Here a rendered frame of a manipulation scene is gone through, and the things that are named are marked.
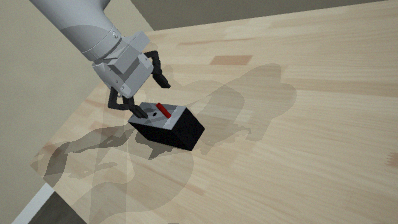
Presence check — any red and grey striped pin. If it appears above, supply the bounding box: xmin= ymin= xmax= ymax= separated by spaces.
xmin=156 ymin=103 xmax=171 ymax=119

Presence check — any black rectangular block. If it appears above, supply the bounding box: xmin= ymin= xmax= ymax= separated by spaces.
xmin=128 ymin=102 xmax=205 ymax=151

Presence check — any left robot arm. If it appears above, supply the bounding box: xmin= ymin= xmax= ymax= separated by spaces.
xmin=29 ymin=0 xmax=151 ymax=75

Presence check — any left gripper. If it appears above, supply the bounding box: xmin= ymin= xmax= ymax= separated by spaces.
xmin=92 ymin=50 xmax=171 ymax=119

